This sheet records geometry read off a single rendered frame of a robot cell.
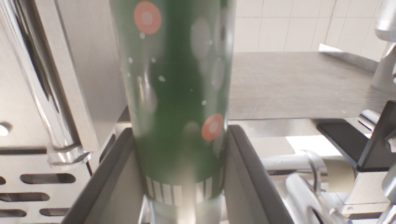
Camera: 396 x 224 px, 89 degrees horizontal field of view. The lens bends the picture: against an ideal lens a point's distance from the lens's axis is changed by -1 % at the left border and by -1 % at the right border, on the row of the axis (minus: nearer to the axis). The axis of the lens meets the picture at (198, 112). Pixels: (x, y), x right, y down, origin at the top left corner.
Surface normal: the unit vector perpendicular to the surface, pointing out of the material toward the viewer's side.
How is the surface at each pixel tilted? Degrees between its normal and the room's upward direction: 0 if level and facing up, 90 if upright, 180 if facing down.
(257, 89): 180
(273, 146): 90
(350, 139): 180
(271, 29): 90
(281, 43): 90
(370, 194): 90
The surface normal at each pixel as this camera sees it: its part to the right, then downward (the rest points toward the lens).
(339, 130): 0.00, -0.88
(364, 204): 0.04, 0.47
